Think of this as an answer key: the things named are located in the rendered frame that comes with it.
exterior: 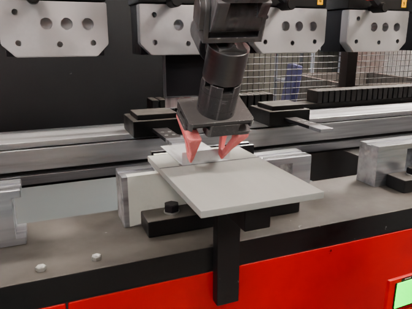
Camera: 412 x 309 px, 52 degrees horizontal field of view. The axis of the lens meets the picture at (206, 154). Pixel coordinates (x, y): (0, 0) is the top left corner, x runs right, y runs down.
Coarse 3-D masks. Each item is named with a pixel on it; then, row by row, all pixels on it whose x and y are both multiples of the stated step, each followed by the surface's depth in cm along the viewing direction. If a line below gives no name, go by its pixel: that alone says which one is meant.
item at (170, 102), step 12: (168, 60) 72; (180, 60) 73; (192, 60) 73; (168, 72) 72; (180, 72) 73; (192, 72) 74; (168, 84) 73; (180, 84) 74; (192, 84) 74; (168, 96) 73; (180, 96) 74; (192, 96) 75; (168, 108) 75
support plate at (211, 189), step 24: (168, 168) 67; (192, 168) 67; (216, 168) 67; (240, 168) 67; (264, 168) 67; (192, 192) 57; (216, 192) 57; (240, 192) 57; (264, 192) 57; (288, 192) 57; (312, 192) 57
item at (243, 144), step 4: (216, 144) 82; (240, 144) 83; (244, 144) 83; (248, 144) 82; (252, 144) 82; (244, 148) 81; (248, 148) 82; (252, 148) 82; (152, 152) 77; (156, 152) 77; (160, 152) 77; (164, 152) 78; (252, 152) 82
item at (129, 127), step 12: (156, 108) 102; (132, 120) 94; (144, 120) 94; (156, 120) 94; (168, 120) 95; (132, 132) 94; (144, 132) 94; (156, 132) 91; (168, 132) 90; (180, 132) 97
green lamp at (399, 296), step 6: (402, 282) 66; (408, 282) 66; (402, 288) 66; (408, 288) 66; (396, 294) 66; (402, 294) 66; (408, 294) 67; (396, 300) 66; (402, 300) 67; (408, 300) 67; (396, 306) 66
